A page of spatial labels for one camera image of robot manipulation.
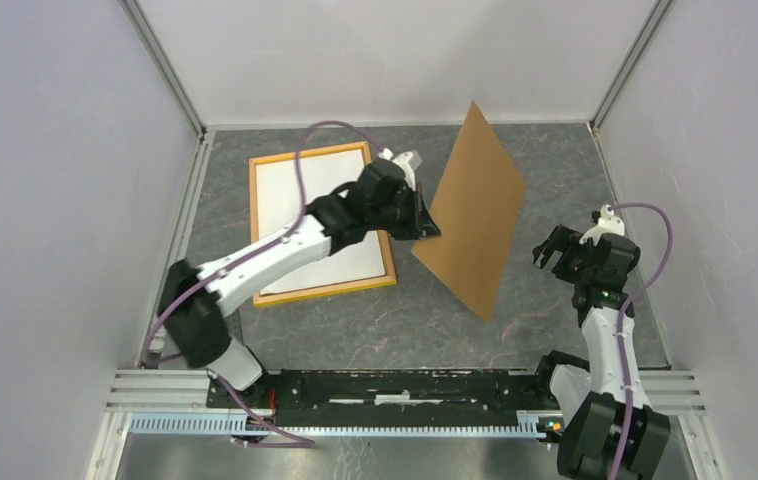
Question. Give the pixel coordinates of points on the aluminium extrusion frame rail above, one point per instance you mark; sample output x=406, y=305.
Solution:
x=180, y=424

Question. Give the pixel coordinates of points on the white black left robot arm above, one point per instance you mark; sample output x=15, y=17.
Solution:
x=196, y=300

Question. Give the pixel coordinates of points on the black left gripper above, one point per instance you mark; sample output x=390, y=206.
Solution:
x=418, y=216

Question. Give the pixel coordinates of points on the brown cardboard backing board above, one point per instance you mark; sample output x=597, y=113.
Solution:
x=476, y=205

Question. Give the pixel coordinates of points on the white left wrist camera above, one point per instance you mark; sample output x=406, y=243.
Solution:
x=408, y=161

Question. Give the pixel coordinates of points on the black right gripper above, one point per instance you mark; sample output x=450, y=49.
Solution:
x=567, y=242

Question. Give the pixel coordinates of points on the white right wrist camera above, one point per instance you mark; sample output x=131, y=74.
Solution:
x=605, y=222

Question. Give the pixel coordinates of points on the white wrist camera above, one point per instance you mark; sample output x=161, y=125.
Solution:
x=605, y=222
x=408, y=161

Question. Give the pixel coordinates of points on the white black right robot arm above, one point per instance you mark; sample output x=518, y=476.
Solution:
x=611, y=430

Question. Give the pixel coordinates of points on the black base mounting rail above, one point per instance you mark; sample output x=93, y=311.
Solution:
x=404, y=398

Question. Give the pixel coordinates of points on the orange wooden picture frame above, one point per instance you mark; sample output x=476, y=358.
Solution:
x=274, y=200

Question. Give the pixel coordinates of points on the printed building photo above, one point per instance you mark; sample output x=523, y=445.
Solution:
x=322, y=218

